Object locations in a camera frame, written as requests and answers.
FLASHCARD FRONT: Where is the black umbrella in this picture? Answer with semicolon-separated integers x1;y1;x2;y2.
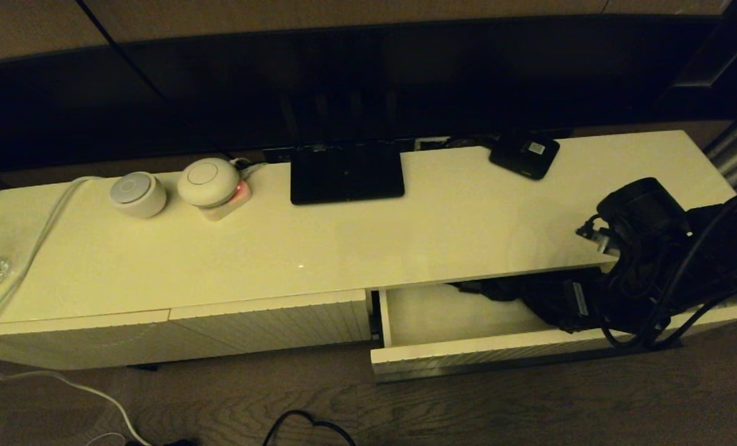
455;273;598;332

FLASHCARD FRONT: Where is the white cabinet drawer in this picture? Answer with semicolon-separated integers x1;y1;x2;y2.
370;263;737;382

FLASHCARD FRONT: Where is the white tv cabinet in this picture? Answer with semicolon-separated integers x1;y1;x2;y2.
0;129;737;372

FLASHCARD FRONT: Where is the black box with white label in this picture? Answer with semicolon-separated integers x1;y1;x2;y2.
489;132;561;180

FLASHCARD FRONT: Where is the white ribbed cabinet front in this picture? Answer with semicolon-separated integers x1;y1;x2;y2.
169;289;373;360
0;308;172;372

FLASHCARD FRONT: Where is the large black television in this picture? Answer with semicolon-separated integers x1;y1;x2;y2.
0;14;737;177

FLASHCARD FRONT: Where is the white power strip red light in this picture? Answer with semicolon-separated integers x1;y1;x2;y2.
199;180;253;222

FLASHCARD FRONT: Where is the white round dome device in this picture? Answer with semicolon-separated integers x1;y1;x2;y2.
177;157;242;209

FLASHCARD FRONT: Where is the white speaker with grey top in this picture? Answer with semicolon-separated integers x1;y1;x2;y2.
109;172;168;219

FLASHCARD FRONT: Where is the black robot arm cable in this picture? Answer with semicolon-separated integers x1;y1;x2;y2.
601;186;737;349

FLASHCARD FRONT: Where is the dark framed wall panel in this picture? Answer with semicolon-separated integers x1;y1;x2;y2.
675;0;737;87

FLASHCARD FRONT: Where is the black television base plate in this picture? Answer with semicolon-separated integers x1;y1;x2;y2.
290;144;405;206

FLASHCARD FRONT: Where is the black floor cable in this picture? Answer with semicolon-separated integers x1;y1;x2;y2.
262;409;358;446

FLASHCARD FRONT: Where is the thin white cord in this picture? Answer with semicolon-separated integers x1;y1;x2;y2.
232;158;269;179

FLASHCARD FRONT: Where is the thick white power cable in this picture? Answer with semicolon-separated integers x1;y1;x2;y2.
0;176;154;446

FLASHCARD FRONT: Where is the thin black hanging cable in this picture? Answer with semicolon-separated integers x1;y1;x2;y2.
76;0;236;159

